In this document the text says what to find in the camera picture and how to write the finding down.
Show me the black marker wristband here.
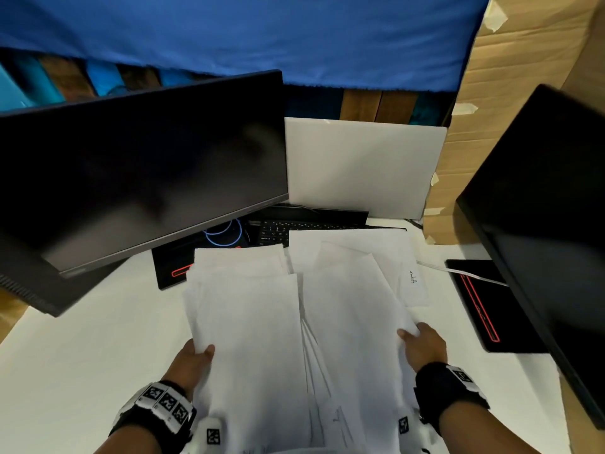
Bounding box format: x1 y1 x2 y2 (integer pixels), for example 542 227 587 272
109 380 199 445
413 361 490 436

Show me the blue cloth backdrop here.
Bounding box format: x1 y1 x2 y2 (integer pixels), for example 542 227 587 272
0 0 492 93

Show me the white cable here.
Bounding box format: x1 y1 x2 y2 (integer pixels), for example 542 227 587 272
415 259 509 288

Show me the pile of white papers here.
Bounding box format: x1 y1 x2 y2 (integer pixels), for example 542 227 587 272
181 228 431 454

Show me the black computer monitor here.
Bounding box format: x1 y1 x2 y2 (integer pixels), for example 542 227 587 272
0 69 290 278
456 83 605 431

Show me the brown cardboard panel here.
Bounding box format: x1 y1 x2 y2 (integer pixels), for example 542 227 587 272
422 0 605 247

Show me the person's left forearm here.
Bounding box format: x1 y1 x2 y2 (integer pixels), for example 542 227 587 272
94 422 164 454

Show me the white board panel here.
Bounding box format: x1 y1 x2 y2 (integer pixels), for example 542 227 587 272
283 117 448 221

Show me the teal cloth sheet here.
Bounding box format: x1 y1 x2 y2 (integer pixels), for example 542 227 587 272
0 66 34 114

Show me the black red-lined monitor base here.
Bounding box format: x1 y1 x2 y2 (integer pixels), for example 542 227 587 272
151 229 251 291
445 259 551 355

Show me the black flat device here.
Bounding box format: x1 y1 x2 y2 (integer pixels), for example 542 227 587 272
245 204 369 228

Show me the brown cardboard box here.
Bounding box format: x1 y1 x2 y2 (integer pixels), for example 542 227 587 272
0 288 29 344

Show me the person's right hand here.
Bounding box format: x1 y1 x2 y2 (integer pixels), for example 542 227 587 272
396 322 449 374

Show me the black keyboard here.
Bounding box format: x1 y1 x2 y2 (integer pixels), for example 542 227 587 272
255 219 407 249

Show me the person's left hand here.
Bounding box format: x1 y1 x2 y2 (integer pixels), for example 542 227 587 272
160 339 216 402

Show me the person's right forearm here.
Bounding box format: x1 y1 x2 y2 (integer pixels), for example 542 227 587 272
437 401 542 454

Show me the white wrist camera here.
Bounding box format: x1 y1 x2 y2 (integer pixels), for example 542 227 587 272
181 416 226 454
396 406 447 454

